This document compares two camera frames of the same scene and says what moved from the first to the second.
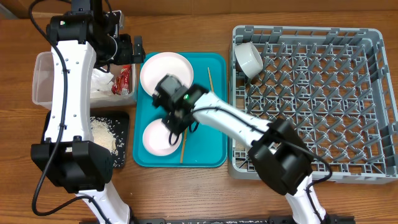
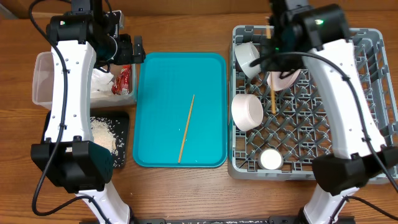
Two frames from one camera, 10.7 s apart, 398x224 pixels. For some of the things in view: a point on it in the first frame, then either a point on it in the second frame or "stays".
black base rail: x=219 y=220 stays
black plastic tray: x=118 y=122 stays
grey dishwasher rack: x=335 y=86 stays
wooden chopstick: x=211 y=79 -> x=268 y=36
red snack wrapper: x=120 y=86 stays
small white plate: x=156 y=139 -> x=281 y=83
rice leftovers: x=109 y=135 stays
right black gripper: x=173 y=121 -> x=280 y=65
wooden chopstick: x=185 y=137 stays
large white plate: x=156 y=66 -> x=247 y=111
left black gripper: x=129 y=56 stays
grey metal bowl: x=249 y=58 stays
